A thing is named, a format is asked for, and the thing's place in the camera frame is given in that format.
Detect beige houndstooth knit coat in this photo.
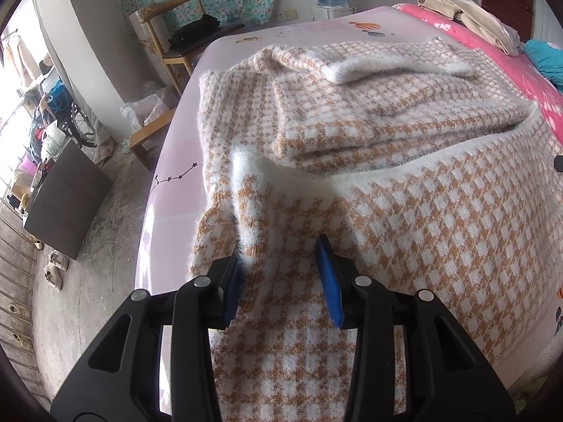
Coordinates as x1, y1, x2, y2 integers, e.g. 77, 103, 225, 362
190, 38, 562, 421

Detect beige clothes pile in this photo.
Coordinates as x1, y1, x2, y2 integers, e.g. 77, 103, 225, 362
417, 0, 521, 57

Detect pink floral blanket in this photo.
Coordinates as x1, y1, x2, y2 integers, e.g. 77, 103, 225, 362
394, 3, 563, 142

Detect pale pink printed bedsheet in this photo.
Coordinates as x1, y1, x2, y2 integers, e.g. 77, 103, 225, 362
133, 6, 563, 414

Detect teal cloth on bed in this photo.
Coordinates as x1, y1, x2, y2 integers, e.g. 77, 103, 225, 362
524, 39, 563, 91

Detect small wooden stool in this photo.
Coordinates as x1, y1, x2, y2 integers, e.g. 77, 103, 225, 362
130, 108, 176, 172

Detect beige shoes on floor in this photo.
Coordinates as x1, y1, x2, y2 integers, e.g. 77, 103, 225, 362
44, 250, 69, 290

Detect dark grey cabinet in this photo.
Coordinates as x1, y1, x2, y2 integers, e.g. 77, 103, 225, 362
23, 141, 113, 260

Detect white plastic bag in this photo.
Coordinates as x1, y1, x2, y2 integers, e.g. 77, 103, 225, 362
120, 81, 178, 132

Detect bicycle with blue bag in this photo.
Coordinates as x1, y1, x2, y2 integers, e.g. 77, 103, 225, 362
47, 80, 96, 149

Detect black garment on chair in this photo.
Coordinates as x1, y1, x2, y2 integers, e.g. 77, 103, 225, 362
169, 13, 220, 50

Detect white water dispenser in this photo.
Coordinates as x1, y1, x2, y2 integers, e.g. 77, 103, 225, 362
313, 6, 356, 21

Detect wooden chair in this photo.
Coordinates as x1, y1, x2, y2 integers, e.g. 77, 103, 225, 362
140, 0, 245, 94

